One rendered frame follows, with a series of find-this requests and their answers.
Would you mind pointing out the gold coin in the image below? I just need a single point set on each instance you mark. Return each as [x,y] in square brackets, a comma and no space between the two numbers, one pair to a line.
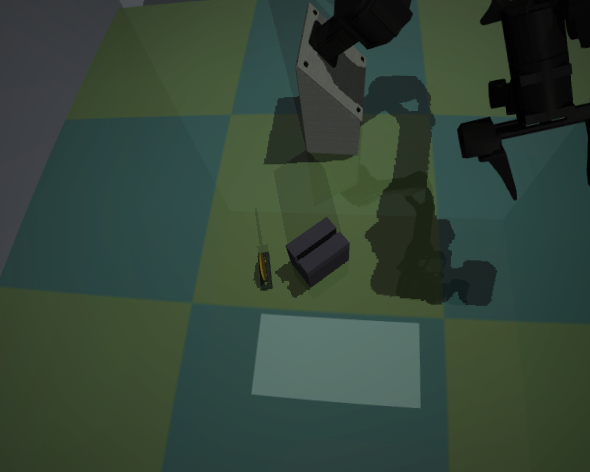
[262,266]

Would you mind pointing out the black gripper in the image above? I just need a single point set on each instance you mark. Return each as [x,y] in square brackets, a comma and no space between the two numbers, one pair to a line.
[541,92]

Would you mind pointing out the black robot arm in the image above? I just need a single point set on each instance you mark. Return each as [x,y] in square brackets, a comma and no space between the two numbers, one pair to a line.
[533,30]

